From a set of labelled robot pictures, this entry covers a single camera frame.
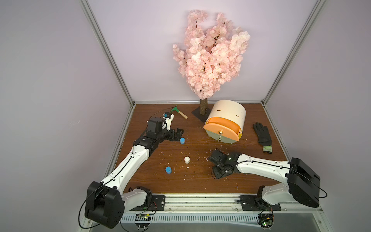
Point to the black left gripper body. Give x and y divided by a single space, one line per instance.
164 135

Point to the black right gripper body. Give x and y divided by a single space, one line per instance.
219 166

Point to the orange top drawer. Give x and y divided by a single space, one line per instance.
223 130

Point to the cream cylindrical drawer cabinet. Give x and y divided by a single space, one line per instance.
231 110

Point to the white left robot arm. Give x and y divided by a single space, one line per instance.
106 201

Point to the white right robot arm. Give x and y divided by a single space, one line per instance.
297 181

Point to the green toy hammer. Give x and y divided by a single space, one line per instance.
178 111

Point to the black work glove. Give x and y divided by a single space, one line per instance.
264 138

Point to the right circuit board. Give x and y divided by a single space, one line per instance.
265 221

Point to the circuit board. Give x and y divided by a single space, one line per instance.
142 221
265 221

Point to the pink cherry blossom tree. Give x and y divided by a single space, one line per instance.
212 57

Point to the left circuit board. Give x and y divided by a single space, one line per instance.
142 221

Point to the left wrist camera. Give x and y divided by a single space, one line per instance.
168 117

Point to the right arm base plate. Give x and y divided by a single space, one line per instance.
254 203

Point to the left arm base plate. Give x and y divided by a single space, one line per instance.
157 203

